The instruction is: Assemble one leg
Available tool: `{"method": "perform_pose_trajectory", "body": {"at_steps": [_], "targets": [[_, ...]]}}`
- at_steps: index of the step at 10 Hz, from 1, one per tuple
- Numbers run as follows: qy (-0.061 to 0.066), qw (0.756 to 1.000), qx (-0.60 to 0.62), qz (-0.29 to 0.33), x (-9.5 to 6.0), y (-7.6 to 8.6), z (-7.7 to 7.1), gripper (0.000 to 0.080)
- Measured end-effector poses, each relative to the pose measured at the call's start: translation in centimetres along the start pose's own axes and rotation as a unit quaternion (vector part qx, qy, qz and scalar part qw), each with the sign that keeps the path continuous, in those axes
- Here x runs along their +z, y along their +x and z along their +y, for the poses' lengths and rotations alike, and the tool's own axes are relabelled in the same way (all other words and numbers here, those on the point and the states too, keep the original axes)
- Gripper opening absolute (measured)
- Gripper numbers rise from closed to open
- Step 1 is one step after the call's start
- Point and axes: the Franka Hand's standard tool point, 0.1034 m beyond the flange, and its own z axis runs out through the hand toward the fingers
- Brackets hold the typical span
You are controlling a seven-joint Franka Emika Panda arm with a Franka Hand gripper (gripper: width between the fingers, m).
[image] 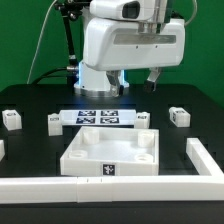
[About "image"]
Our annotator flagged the grey cable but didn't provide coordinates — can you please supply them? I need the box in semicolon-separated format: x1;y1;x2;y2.
26;0;59;85

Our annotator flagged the black cable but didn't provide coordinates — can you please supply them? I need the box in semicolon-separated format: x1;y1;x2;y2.
34;66;80;85

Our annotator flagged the white marker base plate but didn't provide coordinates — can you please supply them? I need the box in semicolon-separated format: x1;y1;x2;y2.
59;109;136;126

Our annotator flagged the white L-shaped obstacle fence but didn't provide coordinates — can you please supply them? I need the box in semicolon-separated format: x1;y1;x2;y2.
0;137;224;204

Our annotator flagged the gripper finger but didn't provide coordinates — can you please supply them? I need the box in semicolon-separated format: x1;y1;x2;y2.
106;71;120;97
144;67;161;92

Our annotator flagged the white square tabletop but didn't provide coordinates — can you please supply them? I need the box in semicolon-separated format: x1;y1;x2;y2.
60;126;159;177

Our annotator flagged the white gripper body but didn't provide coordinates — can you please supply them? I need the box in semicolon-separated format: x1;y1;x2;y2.
83;18;185;71

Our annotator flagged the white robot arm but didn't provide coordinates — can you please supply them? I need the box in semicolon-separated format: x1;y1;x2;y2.
74;0;185;97

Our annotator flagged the white part at left edge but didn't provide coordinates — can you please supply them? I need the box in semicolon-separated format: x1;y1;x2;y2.
0;140;5;162

